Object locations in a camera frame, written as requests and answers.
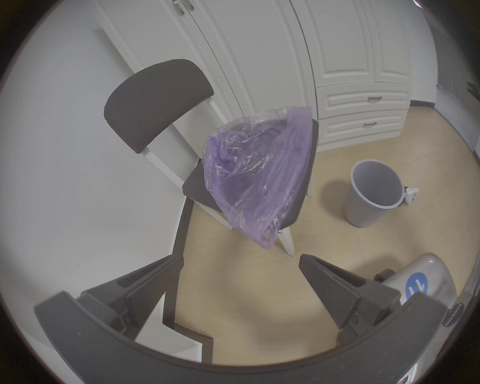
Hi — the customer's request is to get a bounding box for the white trash bin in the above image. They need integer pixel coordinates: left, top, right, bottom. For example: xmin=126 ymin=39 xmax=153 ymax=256
xmin=344 ymin=160 xmax=407 ymax=228

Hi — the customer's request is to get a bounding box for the white wardrobe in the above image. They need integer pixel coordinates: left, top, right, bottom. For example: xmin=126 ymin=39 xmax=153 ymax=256
xmin=94 ymin=0 xmax=413 ymax=152

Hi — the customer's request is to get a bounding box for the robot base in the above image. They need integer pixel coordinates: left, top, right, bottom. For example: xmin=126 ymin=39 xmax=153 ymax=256
xmin=373 ymin=253 xmax=465 ymax=329

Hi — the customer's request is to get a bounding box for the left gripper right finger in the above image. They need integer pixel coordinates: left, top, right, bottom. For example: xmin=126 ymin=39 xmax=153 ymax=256
xmin=299 ymin=254 xmax=402 ymax=340

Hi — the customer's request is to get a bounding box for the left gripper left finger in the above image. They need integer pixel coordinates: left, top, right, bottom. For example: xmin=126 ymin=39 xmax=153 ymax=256
xmin=80 ymin=254 xmax=184 ymax=341

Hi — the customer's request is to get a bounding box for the purple plastic bag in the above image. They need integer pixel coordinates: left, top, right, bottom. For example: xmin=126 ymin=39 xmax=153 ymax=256
xmin=202 ymin=106 xmax=314 ymax=250

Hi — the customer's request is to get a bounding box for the dark grey white chair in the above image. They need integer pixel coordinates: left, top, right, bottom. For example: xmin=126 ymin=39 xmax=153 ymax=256
xmin=103 ymin=59 xmax=319 ymax=257

